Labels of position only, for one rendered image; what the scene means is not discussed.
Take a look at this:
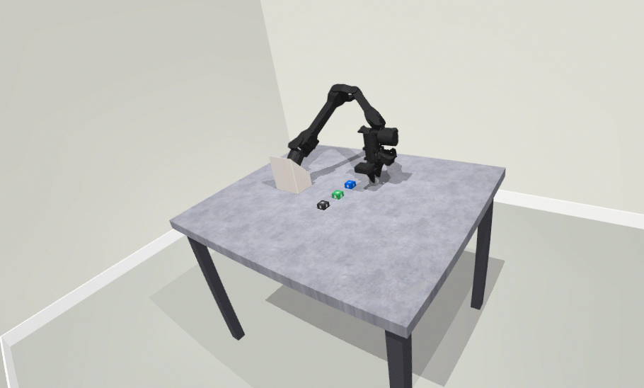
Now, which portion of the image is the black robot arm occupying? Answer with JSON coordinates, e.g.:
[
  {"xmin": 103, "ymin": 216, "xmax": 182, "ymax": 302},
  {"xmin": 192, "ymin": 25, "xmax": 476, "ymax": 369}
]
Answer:
[{"xmin": 287, "ymin": 84, "xmax": 399, "ymax": 166}]

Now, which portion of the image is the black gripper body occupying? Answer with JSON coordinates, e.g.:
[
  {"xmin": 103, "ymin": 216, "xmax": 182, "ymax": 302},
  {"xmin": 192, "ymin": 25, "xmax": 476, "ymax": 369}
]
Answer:
[{"xmin": 355, "ymin": 144, "xmax": 382, "ymax": 174}]

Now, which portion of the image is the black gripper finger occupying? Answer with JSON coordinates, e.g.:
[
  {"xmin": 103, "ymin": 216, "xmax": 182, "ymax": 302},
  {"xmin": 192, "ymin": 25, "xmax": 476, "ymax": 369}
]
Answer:
[
  {"xmin": 367, "ymin": 168, "xmax": 377, "ymax": 183},
  {"xmin": 374, "ymin": 162, "xmax": 384, "ymax": 177}
]

